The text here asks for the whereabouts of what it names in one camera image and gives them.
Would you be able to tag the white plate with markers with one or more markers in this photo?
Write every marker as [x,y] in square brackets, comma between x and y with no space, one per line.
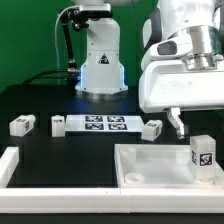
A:
[103,123]

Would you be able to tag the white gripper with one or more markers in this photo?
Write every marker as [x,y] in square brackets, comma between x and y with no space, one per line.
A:
[168,85]

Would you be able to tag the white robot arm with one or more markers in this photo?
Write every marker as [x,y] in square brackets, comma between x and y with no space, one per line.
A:
[102,72]

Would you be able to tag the white square tabletop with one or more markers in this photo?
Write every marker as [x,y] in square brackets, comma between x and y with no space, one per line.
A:
[159,166]

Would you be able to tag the white U-shaped fence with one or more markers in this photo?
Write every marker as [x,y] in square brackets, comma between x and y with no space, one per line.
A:
[101,200]

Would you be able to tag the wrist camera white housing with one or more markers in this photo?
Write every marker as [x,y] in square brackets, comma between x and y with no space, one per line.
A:
[176,47]

